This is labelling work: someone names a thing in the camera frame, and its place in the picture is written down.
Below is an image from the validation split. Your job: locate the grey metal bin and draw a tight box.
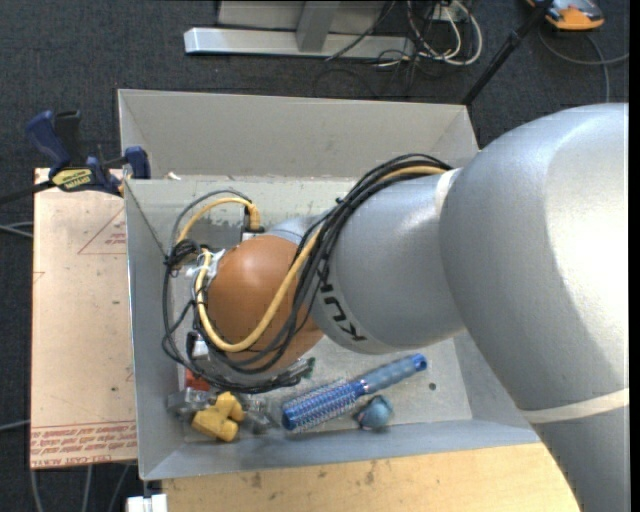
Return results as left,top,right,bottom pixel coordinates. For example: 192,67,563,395
117,88,542,482

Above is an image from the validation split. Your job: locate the brown cardboard board red print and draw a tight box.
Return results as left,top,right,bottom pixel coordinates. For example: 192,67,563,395
29,167,139,471

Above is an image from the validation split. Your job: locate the blue hairbrush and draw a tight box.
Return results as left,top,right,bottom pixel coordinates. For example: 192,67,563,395
281,352,429,433

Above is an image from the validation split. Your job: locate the yellow plastic toy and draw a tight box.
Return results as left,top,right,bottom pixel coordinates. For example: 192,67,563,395
190,390,247,444

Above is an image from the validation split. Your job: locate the blue-grey round toy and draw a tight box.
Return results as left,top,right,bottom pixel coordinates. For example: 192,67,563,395
352,394,395,432

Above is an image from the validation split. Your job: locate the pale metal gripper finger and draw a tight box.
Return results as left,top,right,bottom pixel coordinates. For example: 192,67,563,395
166,391,203,416
245,396,275,435

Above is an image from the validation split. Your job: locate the red small block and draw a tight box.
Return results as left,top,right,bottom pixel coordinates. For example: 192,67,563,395
184,369,212,394

